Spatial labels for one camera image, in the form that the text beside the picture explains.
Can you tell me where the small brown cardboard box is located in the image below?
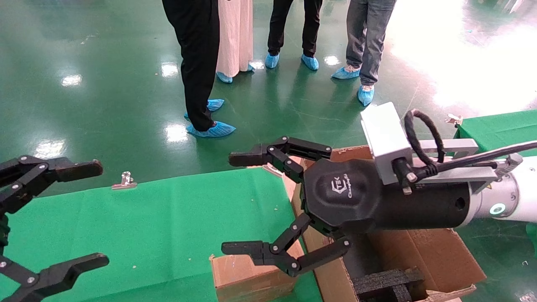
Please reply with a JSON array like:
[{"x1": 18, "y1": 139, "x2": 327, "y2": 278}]
[{"x1": 210, "y1": 240, "x2": 305, "y2": 302}]

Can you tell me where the person in grey jeans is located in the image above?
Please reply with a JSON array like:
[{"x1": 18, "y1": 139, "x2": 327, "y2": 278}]
[{"x1": 345, "y1": 0, "x2": 397, "y2": 86}]

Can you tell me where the large green table cloth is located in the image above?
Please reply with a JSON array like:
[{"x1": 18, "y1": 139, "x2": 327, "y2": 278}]
[{"x1": 0, "y1": 167, "x2": 324, "y2": 302}]

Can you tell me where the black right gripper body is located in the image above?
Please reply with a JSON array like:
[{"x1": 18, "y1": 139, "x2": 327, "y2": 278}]
[{"x1": 302, "y1": 158, "x2": 472, "y2": 238}]

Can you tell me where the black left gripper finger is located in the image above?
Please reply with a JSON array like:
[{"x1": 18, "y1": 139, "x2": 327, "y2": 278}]
[
  {"x1": 0, "y1": 156, "x2": 104, "y2": 215},
  {"x1": 0, "y1": 253, "x2": 110, "y2": 302}
]

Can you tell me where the large open brown carton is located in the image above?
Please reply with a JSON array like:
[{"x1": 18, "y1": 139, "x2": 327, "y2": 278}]
[{"x1": 289, "y1": 145, "x2": 487, "y2": 302}]

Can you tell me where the person in slim black trousers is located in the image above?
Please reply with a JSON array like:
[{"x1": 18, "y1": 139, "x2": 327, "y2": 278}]
[{"x1": 267, "y1": 0, "x2": 323, "y2": 58}]

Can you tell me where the person in white skirt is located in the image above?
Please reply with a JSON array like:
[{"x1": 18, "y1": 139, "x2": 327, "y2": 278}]
[{"x1": 216, "y1": 0, "x2": 254, "y2": 78}]

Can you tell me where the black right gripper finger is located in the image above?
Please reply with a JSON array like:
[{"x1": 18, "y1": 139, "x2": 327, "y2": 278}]
[
  {"x1": 222, "y1": 213, "x2": 351, "y2": 277},
  {"x1": 229, "y1": 136, "x2": 332, "y2": 183}
]

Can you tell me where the black foam insert block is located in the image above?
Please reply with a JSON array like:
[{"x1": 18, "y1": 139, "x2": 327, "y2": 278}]
[{"x1": 352, "y1": 266, "x2": 425, "y2": 302}]

